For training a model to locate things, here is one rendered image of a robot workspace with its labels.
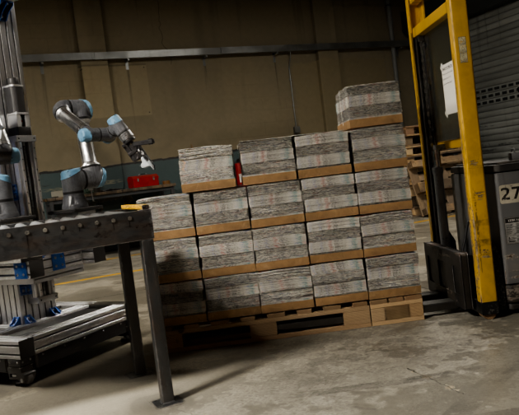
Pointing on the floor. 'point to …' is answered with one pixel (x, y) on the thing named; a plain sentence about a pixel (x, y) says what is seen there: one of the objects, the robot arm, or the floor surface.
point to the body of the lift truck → (506, 223)
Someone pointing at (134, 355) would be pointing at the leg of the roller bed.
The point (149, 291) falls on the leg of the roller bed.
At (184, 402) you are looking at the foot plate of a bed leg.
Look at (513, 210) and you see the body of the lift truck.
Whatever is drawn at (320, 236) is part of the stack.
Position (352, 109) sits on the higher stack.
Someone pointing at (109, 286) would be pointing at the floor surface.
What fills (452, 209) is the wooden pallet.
